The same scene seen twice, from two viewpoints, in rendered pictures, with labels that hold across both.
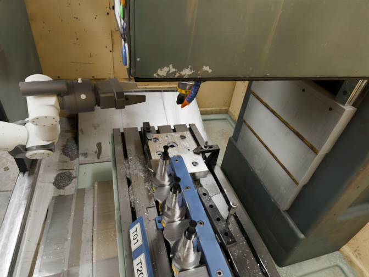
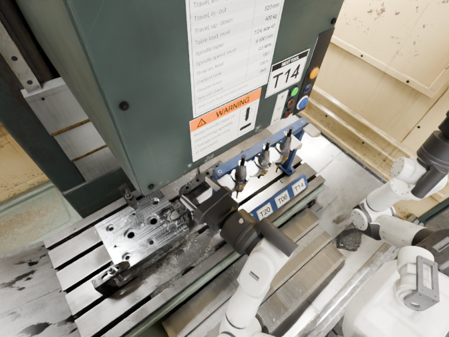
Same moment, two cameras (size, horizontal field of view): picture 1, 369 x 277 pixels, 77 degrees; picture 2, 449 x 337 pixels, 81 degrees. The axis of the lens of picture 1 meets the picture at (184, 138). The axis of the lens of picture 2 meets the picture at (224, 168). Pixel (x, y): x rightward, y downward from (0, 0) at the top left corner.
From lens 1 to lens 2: 0.91 m
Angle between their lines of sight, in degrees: 71
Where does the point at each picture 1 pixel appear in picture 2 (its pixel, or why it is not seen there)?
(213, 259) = (280, 135)
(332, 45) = not seen: hidden behind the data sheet
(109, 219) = (218, 285)
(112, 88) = (222, 198)
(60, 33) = not seen: outside the picture
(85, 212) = (218, 319)
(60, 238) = not seen: hidden behind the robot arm
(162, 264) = (250, 204)
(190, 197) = (249, 153)
